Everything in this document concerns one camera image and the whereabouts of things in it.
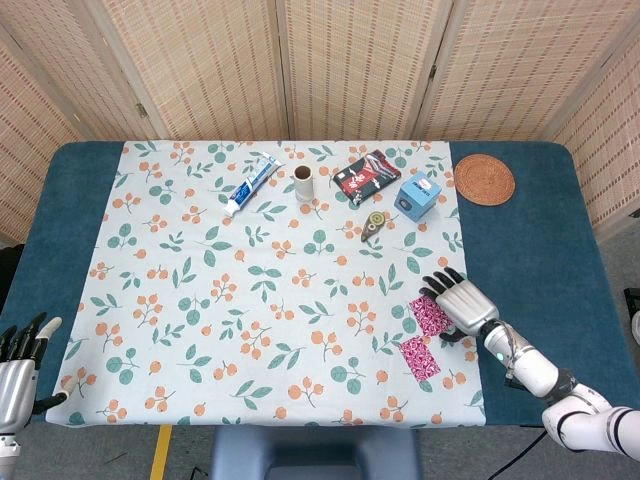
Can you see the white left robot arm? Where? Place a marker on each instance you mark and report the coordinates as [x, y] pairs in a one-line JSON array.
[[7, 450]]

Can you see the blue and white toothpaste tube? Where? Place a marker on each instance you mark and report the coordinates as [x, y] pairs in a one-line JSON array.
[[247, 187]]

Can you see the yellow floor tape strip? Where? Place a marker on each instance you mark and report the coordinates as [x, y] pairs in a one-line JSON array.
[[161, 452]]

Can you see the olive correction tape dispenser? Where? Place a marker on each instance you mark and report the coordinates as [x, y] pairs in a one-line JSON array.
[[374, 222]]

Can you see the pink patterned card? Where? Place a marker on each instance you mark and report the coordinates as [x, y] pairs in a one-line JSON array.
[[420, 357], [427, 317]]

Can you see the woven bamboo screen panel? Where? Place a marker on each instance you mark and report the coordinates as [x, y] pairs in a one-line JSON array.
[[75, 60], [610, 150], [25, 150], [515, 65], [350, 65], [215, 65]]

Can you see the brass screen hinge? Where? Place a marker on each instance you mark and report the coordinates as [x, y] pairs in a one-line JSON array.
[[142, 110], [432, 70]]

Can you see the silver and black right robot hand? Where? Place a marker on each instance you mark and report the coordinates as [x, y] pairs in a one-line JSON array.
[[467, 307]]

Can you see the fruit and leaf print tablecloth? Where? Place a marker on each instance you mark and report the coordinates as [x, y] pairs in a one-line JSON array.
[[280, 320]]

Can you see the cardboard paper roll tube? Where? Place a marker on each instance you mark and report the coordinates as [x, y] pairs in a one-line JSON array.
[[303, 191]]

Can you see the dark floral patterned flat box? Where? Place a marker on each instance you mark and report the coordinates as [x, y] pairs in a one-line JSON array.
[[365, 177]]

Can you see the blue speaker carton box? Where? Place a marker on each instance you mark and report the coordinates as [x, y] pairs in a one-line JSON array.
[[417, 197]]

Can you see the round woven rattan coaster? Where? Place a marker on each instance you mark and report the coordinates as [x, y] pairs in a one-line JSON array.
[[484, 179]]

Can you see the teal table cover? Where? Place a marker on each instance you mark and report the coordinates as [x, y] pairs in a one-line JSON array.
[[525, 240]]

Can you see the blue-grey robot torso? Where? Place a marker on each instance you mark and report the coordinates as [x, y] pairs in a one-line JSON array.
[[315, 450]]

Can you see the silver and black left robot hand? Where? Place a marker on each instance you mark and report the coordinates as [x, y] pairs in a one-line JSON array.
[[17, 390]]

